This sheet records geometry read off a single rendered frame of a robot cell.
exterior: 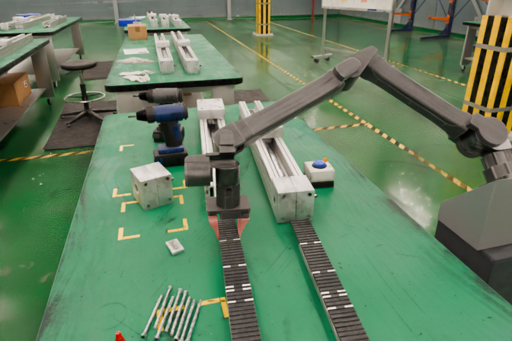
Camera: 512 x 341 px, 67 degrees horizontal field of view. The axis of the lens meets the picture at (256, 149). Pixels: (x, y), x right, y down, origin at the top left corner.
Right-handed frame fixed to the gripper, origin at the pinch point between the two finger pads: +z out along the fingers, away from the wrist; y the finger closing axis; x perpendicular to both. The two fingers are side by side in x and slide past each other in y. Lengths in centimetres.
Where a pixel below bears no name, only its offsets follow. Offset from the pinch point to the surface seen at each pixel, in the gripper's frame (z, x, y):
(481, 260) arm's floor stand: 4, 13, -61
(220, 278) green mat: 2.5, 12.7, 2.8
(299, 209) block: -1.9, -6.1, -19.6
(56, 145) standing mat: 80, -267, 136
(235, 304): -0.7, 23.9, 0.7
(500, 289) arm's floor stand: 12, 16, -67
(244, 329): -1.0, 30.2, -0.5
